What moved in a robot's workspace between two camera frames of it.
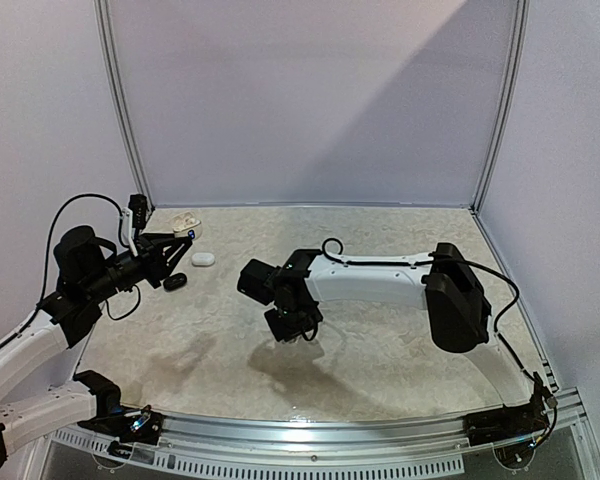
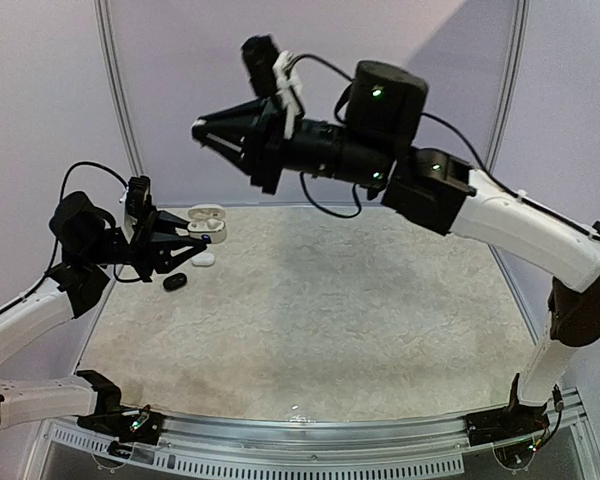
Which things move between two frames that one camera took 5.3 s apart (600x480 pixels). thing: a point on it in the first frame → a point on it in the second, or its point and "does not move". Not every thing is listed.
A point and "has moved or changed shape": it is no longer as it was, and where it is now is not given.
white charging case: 185,221 has moved or changed shape
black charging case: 174,282 does not move
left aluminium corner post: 106,41 does not move
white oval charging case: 203,258 does not move
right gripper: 290,328 → 265,145
